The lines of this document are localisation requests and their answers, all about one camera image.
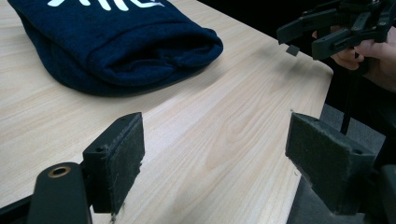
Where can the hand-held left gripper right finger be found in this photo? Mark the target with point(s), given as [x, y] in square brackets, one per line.
[327, 161]

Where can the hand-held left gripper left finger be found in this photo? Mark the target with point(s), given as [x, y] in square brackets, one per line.
[115, 161]

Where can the navy blue folded sweater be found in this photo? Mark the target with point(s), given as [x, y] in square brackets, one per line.
[102, 43]

